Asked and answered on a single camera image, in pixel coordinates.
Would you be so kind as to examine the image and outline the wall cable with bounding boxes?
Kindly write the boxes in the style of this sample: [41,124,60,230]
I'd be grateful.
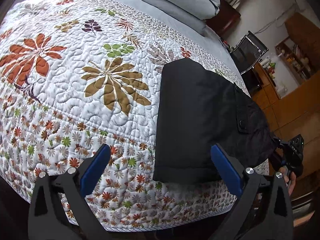
[249,5,298,35]

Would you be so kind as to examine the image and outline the black mesh office chair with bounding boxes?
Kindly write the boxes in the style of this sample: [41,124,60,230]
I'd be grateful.
[229,31,269,95]

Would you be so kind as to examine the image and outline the wooden wall shelf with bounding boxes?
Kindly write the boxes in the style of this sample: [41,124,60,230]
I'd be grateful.
[274,36,313,81]

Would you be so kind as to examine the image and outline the wooden desk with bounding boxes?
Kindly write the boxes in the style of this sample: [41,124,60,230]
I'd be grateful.
[249,62,284,132]

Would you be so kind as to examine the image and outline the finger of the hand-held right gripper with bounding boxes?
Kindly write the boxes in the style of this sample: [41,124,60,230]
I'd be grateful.
[270,140,284,172]

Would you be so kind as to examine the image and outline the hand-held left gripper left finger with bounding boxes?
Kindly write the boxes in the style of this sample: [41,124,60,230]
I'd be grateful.
[27,144,115,240]

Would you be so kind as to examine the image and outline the red and black charger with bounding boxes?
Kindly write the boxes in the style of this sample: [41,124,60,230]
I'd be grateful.
[219,39,232,53]

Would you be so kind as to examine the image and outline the person's right hand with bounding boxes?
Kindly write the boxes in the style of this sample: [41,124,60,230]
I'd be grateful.
[278,167,297,197]

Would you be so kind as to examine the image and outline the floral quilted bedspread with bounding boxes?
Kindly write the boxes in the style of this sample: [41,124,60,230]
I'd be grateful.
[0,0,270,232]

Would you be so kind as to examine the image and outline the black pants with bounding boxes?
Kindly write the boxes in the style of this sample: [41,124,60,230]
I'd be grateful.
[152,58,278,183]

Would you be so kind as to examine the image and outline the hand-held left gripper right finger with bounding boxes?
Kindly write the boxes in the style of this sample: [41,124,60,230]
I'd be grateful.
[207,145,297,240]

